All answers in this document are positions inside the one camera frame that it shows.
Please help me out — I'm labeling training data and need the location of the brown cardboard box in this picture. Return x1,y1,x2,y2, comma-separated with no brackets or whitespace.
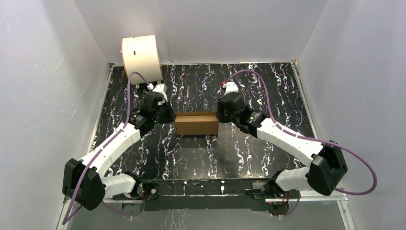
175,111,219,136

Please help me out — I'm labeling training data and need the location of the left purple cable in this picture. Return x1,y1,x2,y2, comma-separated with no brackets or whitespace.
62,71,155,225

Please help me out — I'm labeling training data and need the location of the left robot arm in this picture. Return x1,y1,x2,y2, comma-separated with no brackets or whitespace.
62,84,176,210

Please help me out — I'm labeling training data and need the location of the cream cylindrical wooden box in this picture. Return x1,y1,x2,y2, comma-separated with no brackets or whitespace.
121,35,163,85

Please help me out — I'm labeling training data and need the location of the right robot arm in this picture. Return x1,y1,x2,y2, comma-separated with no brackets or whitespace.
217,92,348,198

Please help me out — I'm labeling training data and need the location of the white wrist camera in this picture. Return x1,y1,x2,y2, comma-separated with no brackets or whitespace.
147,83,168,101
221,81,239,95

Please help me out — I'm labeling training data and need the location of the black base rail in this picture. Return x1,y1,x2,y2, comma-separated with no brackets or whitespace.
113,178,298,211

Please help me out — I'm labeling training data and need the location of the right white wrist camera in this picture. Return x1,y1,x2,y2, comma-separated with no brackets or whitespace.
221,81,239,95

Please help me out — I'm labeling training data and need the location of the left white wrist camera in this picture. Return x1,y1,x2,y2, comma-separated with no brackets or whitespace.
147,83,168,101

